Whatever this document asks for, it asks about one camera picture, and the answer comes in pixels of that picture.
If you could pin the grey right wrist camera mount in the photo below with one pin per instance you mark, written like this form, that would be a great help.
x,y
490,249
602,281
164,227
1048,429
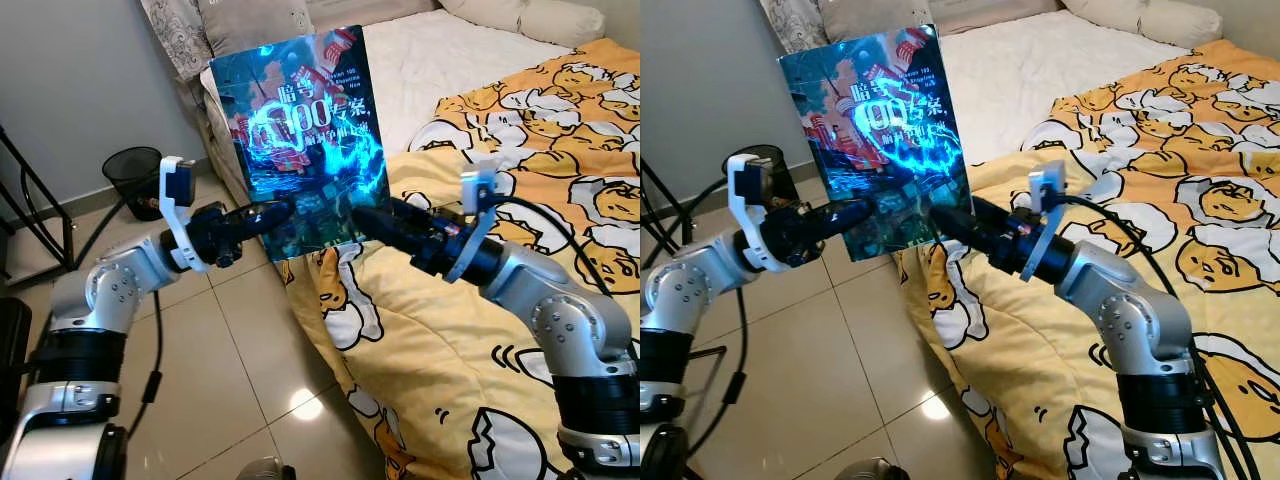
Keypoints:
x,y
1048,183
478,185

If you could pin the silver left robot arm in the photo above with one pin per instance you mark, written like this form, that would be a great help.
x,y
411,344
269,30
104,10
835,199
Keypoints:
x,y
690,290
110,285

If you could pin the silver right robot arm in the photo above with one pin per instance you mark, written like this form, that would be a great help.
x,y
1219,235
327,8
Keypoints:
x,y
560,310
1140,310

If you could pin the beige knotted bolster pillow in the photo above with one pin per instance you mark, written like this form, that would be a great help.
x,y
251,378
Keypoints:
x,y
1150,18
530,18

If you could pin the white quilted mattress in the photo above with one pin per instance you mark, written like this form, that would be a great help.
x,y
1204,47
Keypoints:
x,y
1040,60
440,60

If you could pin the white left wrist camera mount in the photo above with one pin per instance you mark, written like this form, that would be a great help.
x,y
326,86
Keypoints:
x,y
180,185
750,185

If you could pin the yellow egg print blanket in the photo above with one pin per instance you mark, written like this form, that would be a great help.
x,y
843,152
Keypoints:
x,y
1150,130
520,130

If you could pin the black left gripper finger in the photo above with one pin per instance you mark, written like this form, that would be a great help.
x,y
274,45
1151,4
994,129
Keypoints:
x,y
268,217
845,215

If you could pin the black metal rack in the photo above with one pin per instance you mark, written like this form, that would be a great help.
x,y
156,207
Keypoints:
x,y
690,225
70,240

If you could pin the dark glossy cover book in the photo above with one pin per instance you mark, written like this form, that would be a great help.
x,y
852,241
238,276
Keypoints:
x,y
300,120
880,120

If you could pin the grey robot left foot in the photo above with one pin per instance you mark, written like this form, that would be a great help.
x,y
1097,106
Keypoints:
x,y
870,470
265,470

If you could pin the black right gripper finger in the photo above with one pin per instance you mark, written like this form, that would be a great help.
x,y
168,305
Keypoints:
x,y
960,223
383,224

